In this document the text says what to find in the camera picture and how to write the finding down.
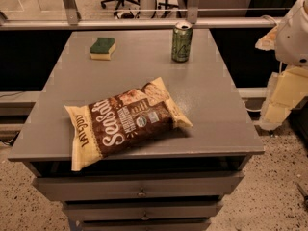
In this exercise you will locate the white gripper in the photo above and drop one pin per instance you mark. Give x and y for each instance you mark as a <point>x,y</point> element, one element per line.
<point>294,40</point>

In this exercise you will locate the green and yellow sponge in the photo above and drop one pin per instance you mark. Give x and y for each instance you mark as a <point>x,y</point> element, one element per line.
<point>103,49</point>

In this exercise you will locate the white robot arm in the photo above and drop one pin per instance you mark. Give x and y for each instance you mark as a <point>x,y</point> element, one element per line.
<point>287,88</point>

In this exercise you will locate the green soda can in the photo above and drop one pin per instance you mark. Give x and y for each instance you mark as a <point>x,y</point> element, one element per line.
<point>181,41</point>

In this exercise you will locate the grey drawer cabinet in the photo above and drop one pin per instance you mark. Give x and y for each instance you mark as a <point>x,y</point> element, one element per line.
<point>172,182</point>

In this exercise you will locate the brown sea salt chip bag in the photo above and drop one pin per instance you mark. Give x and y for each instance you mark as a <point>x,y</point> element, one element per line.
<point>108,126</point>

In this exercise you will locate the grey metal railing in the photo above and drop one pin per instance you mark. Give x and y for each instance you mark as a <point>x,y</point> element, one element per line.
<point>89,15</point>

